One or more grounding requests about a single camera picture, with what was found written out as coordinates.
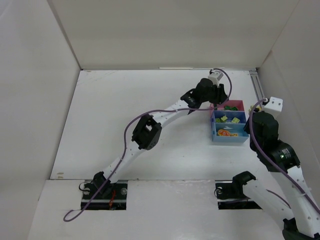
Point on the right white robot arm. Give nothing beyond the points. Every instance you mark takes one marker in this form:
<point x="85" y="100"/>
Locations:
<point x="299" y="218"/>

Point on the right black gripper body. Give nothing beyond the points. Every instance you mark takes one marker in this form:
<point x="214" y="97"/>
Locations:
<point x="256" y="122"/>

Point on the green printed lego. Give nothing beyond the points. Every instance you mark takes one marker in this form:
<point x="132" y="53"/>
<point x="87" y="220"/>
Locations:
<point x="227" y="107"/>

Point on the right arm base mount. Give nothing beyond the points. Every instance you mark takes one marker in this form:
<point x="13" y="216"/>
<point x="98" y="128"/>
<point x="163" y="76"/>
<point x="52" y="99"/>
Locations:
<point x="230" y="195"/>

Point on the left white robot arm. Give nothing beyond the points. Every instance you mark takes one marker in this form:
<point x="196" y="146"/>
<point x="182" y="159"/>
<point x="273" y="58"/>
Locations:
<point x="143" y="132"/>

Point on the orange flower print lego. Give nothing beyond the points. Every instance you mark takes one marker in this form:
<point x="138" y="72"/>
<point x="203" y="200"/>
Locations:
<point x="223" y="133"/>

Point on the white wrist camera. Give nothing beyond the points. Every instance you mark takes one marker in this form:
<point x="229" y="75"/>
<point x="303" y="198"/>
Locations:
<point x="215" y="76"/>
<point x="274" y="106"/>

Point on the yellow curved lego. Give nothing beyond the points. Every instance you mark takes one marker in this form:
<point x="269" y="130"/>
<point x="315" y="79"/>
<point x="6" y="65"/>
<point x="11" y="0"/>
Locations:
<point x="255" y="109"/>

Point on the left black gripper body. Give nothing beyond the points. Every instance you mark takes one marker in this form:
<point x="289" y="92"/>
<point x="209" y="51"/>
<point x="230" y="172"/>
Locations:
<point x="220" y="94"/>

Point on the purple-blue container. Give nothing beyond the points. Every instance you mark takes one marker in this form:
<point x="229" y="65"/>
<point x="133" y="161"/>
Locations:
<point x="217" y="114"/>

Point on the light blue container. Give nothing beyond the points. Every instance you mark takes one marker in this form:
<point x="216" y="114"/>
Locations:
<point x="232" y="128"/>

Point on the pink container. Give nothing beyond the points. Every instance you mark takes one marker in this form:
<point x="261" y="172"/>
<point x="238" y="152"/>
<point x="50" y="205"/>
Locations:
<point x="231" y="103"/>

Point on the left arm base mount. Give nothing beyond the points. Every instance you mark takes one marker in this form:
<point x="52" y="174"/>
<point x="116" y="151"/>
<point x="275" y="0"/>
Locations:
<point x="115" y="198"/>

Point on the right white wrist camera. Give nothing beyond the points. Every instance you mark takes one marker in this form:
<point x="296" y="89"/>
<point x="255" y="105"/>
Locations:
<point x="274" y="106"/>

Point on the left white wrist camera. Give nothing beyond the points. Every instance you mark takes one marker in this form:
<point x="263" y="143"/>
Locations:
<point x="215" y="76"/>

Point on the aluminium rail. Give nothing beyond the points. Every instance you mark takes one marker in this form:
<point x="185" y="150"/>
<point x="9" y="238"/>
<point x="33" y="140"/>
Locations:
<point x="257" y="86"/>

